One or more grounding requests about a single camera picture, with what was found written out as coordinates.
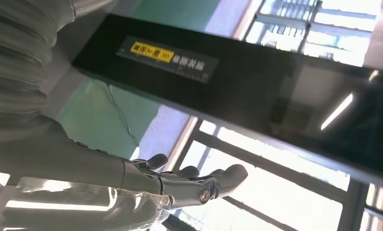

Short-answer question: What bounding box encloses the yellow black machine label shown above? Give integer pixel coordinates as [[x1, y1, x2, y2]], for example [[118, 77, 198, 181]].
[[115, 35, 219, 85]]

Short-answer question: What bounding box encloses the black inbound scanning machine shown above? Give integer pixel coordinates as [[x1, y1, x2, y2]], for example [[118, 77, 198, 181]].
[[72, 13, 383, 192]]

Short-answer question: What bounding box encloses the thin black table wire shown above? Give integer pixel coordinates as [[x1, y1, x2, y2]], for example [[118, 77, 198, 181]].
[[107, 83, 140, 147]]

